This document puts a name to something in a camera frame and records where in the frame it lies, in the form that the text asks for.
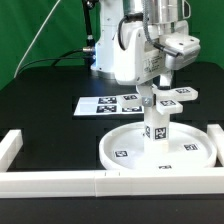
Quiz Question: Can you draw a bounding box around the white cross-shaped table base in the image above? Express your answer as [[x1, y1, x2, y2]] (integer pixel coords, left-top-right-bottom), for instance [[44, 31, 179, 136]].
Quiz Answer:
[[117, 87, 198, 115]]

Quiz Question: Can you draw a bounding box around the white round table top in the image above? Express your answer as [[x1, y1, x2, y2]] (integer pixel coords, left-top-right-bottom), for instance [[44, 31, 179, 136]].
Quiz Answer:
[[99, 122, 217, 171]]

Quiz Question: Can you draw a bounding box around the white cable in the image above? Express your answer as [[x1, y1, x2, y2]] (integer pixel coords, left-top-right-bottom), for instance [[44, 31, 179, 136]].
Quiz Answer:
[[13, 0, 63, 78]]

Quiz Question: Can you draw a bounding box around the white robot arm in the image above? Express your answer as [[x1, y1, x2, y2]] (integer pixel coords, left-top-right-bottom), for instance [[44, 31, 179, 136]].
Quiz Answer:
[[91, 0, 200, 107]]

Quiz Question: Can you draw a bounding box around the grey braided cable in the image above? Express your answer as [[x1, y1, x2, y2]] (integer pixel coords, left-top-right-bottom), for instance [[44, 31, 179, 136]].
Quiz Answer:
[[141, 0, 183, 58]]

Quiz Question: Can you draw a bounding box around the white tag sheet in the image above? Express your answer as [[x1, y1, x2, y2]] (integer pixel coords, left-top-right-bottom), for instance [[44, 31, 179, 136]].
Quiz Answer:
[[74, 96, 143, 116]]

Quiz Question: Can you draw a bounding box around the black cable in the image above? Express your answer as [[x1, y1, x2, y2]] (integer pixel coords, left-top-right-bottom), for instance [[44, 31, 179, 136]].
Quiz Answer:
[[13, 0, 98, 79]]

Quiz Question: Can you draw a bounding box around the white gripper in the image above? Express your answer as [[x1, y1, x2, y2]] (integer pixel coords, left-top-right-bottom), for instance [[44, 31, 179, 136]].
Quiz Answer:
[[114, 21, 187, 107]]

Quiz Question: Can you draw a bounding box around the white left fence rail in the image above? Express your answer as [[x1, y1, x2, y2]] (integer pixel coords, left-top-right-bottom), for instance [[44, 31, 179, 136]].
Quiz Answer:
[[0, 129, 23, 172]]

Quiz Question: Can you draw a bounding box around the white front fence rail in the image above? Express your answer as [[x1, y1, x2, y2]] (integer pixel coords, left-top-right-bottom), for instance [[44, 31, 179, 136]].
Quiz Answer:
[[0, 167, 224, 198]]

